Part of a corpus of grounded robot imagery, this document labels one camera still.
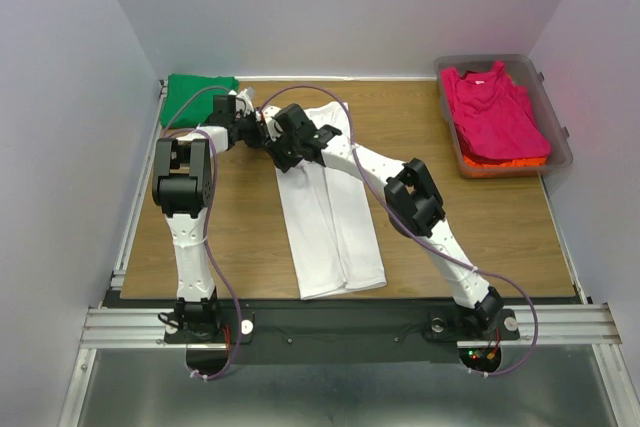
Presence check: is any white t shirt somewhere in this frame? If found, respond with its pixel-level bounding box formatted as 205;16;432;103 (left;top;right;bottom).
259;101;390;301

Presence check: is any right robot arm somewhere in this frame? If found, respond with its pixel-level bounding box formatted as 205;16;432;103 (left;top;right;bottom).
256;103;504;337

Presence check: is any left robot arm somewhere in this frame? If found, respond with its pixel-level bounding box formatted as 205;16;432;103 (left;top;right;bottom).
152;88;261;343

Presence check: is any folded green t shirt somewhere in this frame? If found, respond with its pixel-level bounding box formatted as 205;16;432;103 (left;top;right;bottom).
159;73;241;130

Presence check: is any pink t shirt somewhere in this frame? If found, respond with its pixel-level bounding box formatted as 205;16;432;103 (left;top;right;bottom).
441;61;551;162

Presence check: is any orange t shirt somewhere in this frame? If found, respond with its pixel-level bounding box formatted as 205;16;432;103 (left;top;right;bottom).
463;156;547;169

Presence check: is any clear plastic bin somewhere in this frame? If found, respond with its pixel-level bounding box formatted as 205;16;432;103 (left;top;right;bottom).
434;54;573;178

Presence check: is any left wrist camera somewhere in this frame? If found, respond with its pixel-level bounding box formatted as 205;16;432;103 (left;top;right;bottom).
235;87;255;117

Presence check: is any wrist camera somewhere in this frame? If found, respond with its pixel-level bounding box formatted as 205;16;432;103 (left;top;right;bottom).
256;105;281;141
235;87;255;117

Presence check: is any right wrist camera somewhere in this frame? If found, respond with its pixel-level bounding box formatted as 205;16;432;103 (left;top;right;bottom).
256;105;281;141

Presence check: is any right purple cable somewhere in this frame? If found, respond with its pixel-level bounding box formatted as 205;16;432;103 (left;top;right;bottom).
255;85;540;378

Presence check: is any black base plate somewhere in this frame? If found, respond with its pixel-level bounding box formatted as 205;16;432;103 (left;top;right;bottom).
99;298;521;367

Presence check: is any aluminium rail frame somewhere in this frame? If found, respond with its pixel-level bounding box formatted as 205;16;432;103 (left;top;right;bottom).
61;81;639;426

